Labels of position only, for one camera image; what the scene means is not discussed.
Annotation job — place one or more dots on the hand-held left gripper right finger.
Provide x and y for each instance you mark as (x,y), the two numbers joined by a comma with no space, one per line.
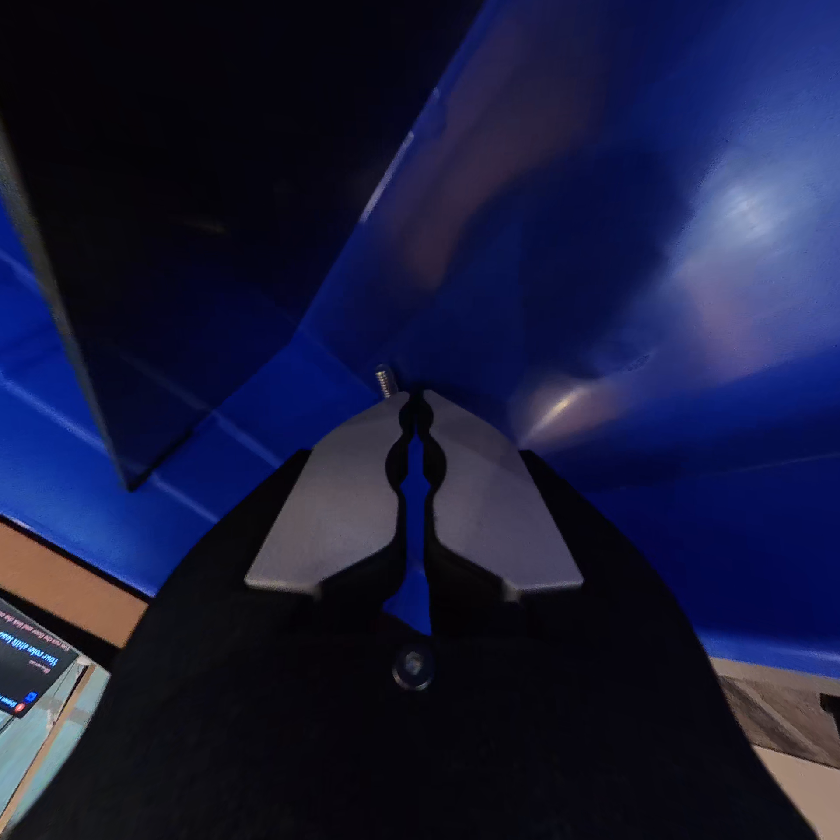
(505,525)

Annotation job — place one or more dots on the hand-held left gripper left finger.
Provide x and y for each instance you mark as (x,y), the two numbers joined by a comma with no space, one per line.
(328,525)

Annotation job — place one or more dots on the silver bolt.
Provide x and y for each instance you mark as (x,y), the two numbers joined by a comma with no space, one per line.
(385,381)

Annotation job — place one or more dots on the blue divided storage bin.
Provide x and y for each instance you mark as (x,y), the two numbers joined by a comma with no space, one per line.
(656,263)

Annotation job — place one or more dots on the computer monitor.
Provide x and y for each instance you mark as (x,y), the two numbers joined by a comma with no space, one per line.
(26,656)

